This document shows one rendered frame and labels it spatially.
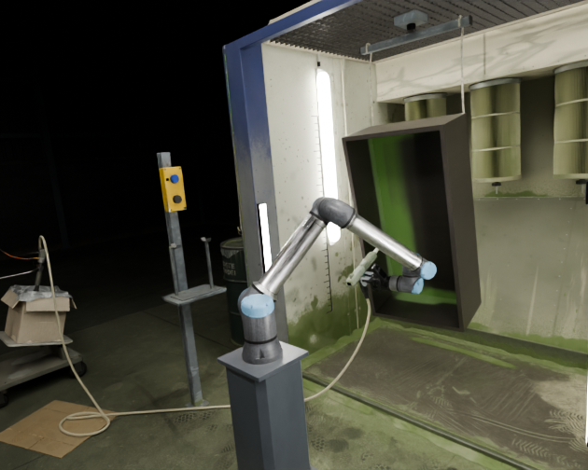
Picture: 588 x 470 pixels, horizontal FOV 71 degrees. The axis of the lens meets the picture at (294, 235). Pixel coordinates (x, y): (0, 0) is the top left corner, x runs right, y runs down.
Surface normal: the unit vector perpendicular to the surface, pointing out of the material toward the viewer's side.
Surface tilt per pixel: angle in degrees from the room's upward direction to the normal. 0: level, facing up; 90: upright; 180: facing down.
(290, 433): 90
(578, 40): 90
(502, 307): 57
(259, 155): 90
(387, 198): 102
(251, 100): 90
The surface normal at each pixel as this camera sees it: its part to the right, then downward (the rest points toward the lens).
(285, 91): 0.70, 0.06
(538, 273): -0.64, -0.39
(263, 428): 0.00, 0.16
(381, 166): -0.61, 0.37
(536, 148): -0.71, 0.18
